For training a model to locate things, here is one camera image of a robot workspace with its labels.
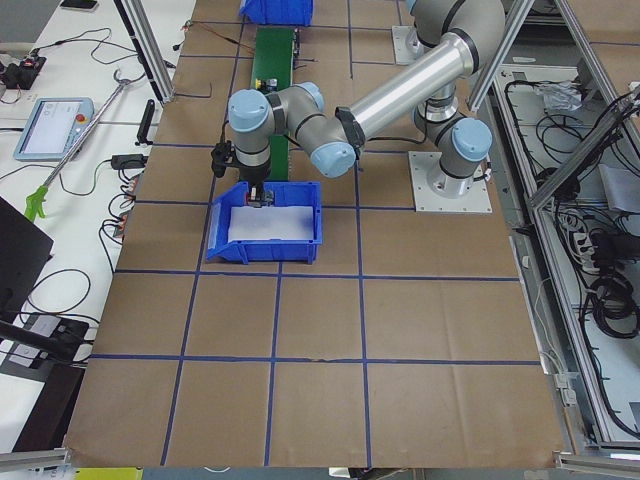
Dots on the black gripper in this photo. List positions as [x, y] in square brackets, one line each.
[253, 174]

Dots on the red push button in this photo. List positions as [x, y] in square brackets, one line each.
[258, 198]

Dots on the yellow push button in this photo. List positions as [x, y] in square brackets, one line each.
[266, 86]

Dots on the blue bin near arm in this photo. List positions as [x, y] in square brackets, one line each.
[278, 12]
[286, 194]

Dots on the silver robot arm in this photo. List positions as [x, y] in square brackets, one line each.
[459, 37]

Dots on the white foam pad left bin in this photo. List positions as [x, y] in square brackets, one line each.
[271, 223]

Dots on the green conveyor belt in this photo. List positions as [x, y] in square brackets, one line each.
[274, 53]

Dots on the black power adapter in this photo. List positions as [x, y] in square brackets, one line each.
[128, 161]

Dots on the teach pendant tablet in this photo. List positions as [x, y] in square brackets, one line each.
[52, 127]

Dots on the black laptop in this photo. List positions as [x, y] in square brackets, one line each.
[25, 249]

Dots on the black handle bar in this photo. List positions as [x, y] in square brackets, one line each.
[145, 124]

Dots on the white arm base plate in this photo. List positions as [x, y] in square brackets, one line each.
[435, 192]
[407, 47]

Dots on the aluminium frame post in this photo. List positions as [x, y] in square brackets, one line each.
[136, 23]

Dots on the green handled reacher grabber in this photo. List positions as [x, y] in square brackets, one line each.
[34, 201]

